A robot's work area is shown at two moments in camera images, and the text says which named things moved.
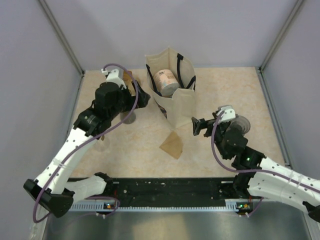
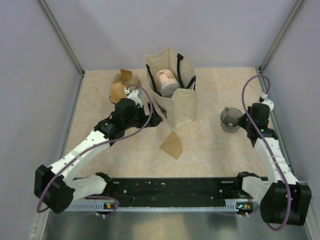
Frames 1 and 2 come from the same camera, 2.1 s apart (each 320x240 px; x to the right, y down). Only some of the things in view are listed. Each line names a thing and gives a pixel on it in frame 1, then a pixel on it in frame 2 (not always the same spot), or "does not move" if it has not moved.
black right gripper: x=199 y=124 to x=241 y=123
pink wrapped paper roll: x=166 y=82 does not move
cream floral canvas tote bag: x=179 y=109 does not move
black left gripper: x=132 y=99 to x=155 y=119
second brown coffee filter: x=172 y=145 does not move
